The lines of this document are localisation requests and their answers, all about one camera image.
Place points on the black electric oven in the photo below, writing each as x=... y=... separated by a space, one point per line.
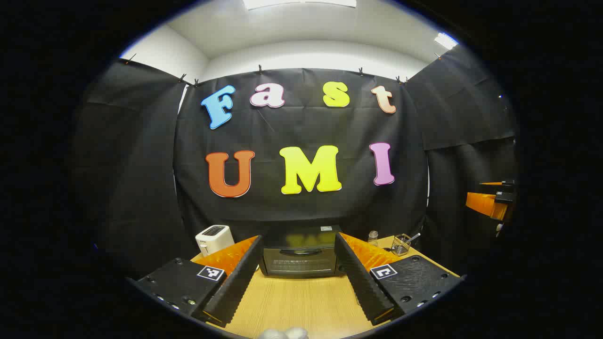
x=299 y=259

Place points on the white toaster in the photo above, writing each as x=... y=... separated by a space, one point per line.
x=214 y=239

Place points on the clear glass bottle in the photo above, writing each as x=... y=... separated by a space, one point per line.
x=373 y=239

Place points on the metal spoon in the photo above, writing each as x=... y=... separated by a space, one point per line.
x=413 y=237

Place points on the black backdrop cloth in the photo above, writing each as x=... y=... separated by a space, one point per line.
x=301 y=127

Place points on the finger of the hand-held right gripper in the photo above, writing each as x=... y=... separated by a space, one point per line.
x=494 y=183
x=485 y=203

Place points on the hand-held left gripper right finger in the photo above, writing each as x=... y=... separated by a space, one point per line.
x=360 y=287

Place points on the ceiling light panel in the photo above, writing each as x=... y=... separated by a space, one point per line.
x=299 y=3
x=445 y=41

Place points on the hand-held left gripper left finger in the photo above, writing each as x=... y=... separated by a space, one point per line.
x=238 y=287

